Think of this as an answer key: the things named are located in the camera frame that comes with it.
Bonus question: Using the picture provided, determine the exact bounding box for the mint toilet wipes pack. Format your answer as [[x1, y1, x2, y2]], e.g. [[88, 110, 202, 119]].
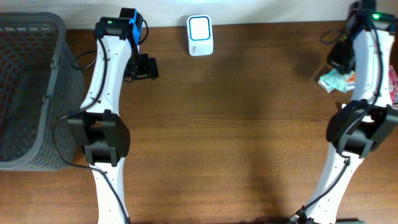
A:
[[320, 69, 347, 93]]

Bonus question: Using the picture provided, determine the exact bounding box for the orange Kleenex tissue pack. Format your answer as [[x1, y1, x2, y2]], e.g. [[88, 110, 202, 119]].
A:
[[345, 71, 356, 91]]

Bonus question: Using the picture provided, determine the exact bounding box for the red purple tissue pack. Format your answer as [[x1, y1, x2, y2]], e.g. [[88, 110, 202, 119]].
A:
[[389, 65, 397, 104]]

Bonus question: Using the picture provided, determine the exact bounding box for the teal Kleenex tissue pack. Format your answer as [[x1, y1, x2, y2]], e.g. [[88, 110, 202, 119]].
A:
[[318, 78, 335, 93]]

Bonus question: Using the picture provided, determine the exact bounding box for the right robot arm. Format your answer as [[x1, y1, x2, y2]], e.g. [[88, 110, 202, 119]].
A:
[[289, 7, 397, 223]]

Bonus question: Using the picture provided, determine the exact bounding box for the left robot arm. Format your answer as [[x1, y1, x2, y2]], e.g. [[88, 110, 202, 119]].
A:
[[66, 17, 159, 223]]

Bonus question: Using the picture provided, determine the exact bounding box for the white barcode scanner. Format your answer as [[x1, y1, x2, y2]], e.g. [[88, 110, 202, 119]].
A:
[[187, 15, 214, 57]]

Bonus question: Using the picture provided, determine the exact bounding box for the grey plastic mesh basket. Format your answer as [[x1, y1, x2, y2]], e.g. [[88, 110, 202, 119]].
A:
[[1, 12, 85, 171]]

